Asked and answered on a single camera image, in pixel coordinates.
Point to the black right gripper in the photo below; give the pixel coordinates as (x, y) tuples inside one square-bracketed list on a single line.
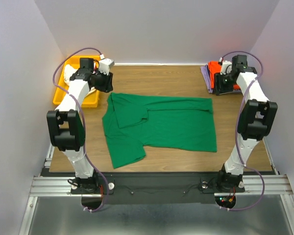
[(218, 87)]

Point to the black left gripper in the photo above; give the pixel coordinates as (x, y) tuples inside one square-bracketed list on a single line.
[(108, 86)]

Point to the green t shirt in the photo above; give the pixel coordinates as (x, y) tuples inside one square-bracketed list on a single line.
[(132, 122)]

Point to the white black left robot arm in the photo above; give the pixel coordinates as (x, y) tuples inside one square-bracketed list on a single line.
[(66, 129)]

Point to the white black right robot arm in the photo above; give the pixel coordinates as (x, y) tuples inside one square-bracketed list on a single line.
[(254, 121)]

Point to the folded orange t shirt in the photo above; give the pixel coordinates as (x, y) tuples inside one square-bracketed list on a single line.
[(214, 68)]

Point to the yellow plastic bin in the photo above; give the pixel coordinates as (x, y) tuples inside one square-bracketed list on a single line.
[(91, 100)]

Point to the folded purple t shirt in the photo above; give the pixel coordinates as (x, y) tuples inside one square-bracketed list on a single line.
[(209, 81)]

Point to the white t shirt red print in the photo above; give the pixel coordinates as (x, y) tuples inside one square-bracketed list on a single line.
[(68, 72)]

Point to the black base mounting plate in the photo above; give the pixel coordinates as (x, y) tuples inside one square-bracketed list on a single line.
[(158, 188)]

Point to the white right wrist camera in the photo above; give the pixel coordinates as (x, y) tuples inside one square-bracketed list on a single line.
[(226, 66)]

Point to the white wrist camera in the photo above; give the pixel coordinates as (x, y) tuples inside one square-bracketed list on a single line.
[(226, 66), (105, 65)]

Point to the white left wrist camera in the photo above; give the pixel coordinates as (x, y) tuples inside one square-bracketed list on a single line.
[(105, 65)]

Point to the aluminium frame rail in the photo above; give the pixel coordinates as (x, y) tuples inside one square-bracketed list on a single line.
[(274, 185)]

